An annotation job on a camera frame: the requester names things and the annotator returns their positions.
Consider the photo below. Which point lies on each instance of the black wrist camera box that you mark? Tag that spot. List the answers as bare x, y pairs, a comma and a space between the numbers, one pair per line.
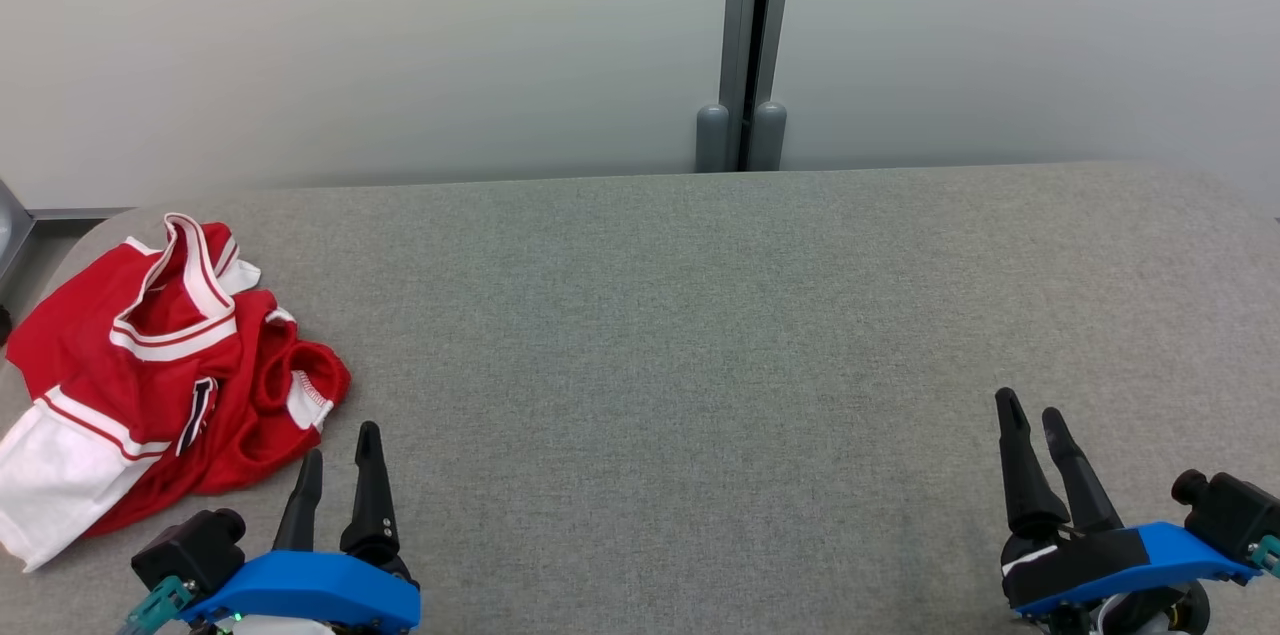
1235, 510
190, 545

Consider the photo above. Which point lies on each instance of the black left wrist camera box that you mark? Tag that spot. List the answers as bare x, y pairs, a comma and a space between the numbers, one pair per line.
190, 545

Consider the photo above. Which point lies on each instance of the teal camera connector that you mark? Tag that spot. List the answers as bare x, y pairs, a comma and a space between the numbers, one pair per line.
160, 607
1268, 555

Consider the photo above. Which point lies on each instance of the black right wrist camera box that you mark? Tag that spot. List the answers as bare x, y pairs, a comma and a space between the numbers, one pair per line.
1235, 510

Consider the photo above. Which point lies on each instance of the teal left camera connector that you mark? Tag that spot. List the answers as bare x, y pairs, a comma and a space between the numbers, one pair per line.
160, 607

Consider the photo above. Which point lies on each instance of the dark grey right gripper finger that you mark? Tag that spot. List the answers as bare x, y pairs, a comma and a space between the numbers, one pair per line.
1085, 490
1025, 475

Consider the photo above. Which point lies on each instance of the teal right camera connector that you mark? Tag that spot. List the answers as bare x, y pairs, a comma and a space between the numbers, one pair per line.
1268, 555

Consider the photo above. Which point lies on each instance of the grey partition post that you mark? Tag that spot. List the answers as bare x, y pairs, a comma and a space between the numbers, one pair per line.
745, 35

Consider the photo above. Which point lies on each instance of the red shorts with white trim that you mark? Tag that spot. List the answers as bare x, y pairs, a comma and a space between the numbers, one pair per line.
270, 435

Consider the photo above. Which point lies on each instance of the red shirt with white sleeves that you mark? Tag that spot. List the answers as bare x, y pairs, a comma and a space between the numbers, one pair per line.
90, 345

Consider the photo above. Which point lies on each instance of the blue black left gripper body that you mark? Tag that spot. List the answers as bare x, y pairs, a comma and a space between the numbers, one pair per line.
320, 590

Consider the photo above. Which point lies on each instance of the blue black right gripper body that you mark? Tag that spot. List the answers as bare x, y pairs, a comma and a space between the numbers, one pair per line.
1110, 565

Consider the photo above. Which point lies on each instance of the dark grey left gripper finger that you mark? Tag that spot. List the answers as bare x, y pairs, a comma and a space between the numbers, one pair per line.
300, 510
372, 495

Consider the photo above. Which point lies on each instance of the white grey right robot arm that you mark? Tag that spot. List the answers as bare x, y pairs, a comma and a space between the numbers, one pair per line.
1135, 621

